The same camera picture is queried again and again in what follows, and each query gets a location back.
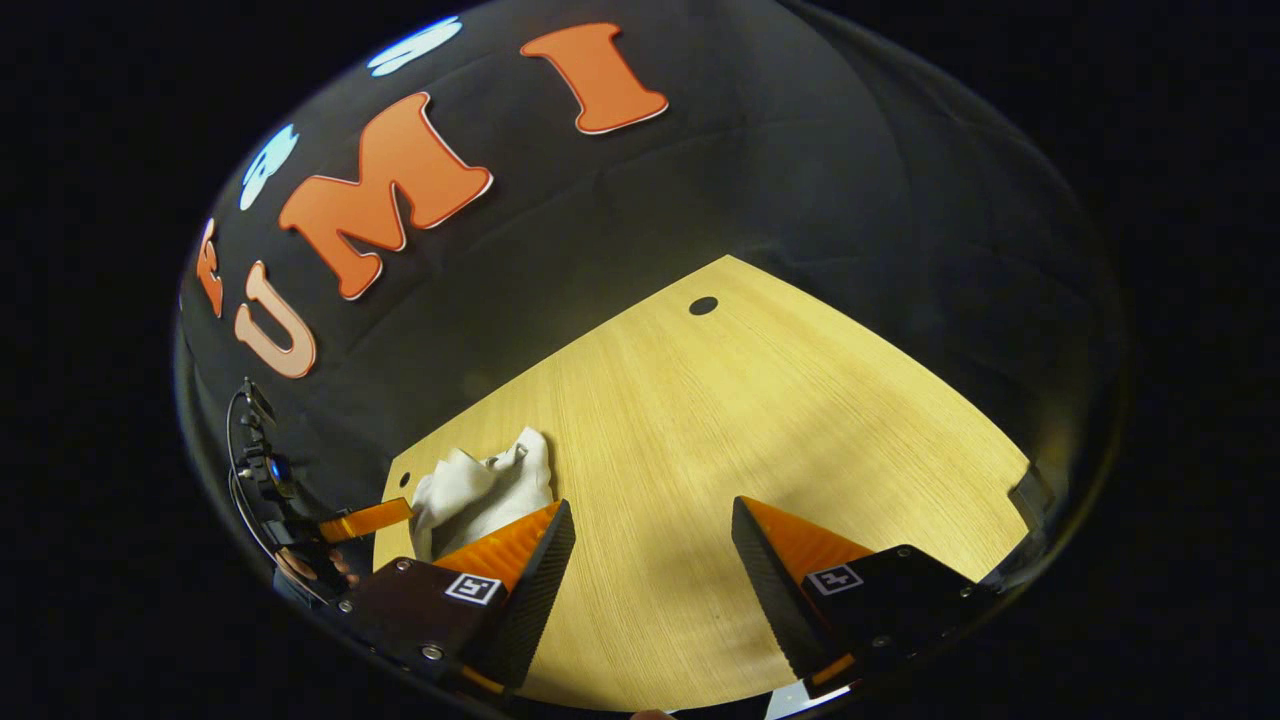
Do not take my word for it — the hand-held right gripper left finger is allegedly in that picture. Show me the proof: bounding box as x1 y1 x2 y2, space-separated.
338 499 578 693

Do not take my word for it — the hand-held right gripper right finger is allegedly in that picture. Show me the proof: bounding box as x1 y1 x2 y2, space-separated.
731 495 1001 700

